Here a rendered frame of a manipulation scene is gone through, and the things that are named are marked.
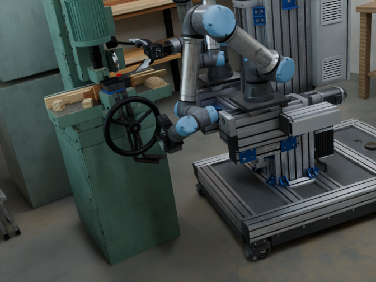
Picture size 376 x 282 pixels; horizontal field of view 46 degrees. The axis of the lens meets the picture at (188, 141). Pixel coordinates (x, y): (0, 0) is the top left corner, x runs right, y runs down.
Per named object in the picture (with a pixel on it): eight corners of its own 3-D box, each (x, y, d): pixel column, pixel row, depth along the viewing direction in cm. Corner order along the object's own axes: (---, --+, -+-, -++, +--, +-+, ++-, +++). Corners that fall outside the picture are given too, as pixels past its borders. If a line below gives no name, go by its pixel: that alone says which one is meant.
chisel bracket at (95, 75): (99, 88, 224) (95, 71, 221) (90, 83, 236) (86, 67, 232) (112, 84, 227) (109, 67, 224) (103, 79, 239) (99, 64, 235)
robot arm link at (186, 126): (202, 128, 178) (185, 137, 175) (192, 135, 188) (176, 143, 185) (193, 111, 178) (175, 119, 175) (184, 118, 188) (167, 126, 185)
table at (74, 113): (64, 135, 200) (61, 123, 198) (48, 118, 225) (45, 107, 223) (181, 99, 225) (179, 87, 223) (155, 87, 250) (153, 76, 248)
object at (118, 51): (111, 72, 246) (107, 50, 241) (107, 70, 252) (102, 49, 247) (127, 68, 250) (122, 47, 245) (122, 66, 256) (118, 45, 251)
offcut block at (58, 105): (61, 111, 215) (59, 102, 213) (53, 111, 216) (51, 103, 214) (65, 107, 219) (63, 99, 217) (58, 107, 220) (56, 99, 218)
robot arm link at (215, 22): (278, 61, 211) (197, -2, 177) (302, 65, 199) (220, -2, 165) (267, 84, 211) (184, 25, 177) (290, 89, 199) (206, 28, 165)
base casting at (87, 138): (80, 150, 216) (76, 132, 213) (51, 120, 264) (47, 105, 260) (162, 122, 235) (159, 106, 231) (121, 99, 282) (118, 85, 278)
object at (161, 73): (70, 103, 223) (67, 96, 222) (69, 103, 225) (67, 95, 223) (167, 76, 246) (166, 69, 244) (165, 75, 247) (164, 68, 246)
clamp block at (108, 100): (111, 114, 209) (107, 96, 205) (100, 108, 220) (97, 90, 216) (139, 106, 215) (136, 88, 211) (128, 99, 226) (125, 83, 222)
